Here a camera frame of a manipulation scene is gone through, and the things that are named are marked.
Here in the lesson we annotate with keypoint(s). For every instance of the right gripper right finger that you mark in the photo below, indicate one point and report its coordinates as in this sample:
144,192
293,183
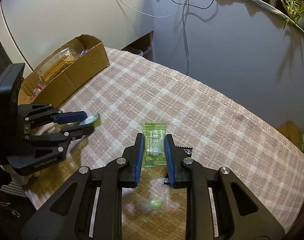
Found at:
219,205

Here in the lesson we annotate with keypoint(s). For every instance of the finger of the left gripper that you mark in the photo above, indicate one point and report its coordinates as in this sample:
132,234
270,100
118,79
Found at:
67,133
69,117

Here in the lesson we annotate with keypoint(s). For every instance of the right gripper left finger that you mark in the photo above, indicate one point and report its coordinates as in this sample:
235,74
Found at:
89,199

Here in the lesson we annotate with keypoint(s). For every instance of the teal candy packet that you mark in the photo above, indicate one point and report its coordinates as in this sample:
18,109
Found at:
91,120

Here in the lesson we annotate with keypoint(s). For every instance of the black patterned snack packet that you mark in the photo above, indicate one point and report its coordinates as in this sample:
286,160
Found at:
185,152

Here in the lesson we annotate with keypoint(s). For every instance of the green candy packet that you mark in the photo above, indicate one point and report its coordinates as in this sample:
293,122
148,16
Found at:
154,138

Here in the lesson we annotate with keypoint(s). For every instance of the small green candy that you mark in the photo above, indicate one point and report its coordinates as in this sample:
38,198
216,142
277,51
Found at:
156,204

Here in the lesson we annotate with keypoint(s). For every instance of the bagged sliced bread loaf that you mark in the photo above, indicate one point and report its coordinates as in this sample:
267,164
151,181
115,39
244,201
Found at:
56,64

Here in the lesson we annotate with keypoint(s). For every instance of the brown cardboard box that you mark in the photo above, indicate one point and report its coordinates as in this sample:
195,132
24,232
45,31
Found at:
92,60

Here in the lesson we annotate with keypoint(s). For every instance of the plaid tablecloth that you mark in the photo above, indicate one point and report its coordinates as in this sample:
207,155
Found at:
133,91

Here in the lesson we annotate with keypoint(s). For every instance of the potted spider plant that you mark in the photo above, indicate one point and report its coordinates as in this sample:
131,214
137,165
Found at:
294,9

